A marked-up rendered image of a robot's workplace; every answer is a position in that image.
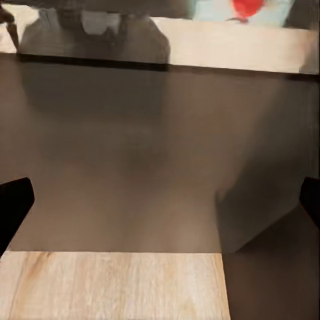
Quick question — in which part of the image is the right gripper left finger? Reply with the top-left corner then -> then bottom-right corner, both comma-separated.
0,178 -> 35,257

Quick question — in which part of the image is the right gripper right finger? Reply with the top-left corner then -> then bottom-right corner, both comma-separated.
299,177 -> 320,230

